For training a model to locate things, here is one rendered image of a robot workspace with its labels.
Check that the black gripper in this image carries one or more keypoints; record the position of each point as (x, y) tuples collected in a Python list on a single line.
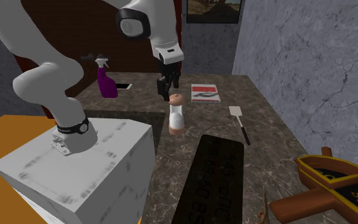
[(167, 69)]

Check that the brown wooden boat model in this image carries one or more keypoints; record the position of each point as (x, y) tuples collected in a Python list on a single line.
[(327, 189)]

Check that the brown and white salt grinder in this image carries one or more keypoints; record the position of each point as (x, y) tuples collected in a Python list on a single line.
[(176, 116)]

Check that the white block robot stand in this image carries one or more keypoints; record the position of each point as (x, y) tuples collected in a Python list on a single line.
[(82, 173)]

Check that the dark framed wall picture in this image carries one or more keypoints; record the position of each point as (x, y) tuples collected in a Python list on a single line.
[(214, 11)]

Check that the red and white book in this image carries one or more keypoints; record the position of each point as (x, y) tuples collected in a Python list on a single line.
[(205, 93)]

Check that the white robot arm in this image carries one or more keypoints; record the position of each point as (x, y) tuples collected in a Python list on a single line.
[(48, 74)]

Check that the dark brown wooden door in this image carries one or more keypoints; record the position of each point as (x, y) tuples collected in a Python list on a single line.
[(82, 34)]

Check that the black flat panel with digits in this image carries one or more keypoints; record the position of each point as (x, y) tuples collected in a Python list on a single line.
[(216, 183)]

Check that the white framed black phone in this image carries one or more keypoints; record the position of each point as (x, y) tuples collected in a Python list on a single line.
[(123, 86)]

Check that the purple spray bottle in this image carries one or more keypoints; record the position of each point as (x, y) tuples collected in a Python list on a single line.
[(106, 81)]

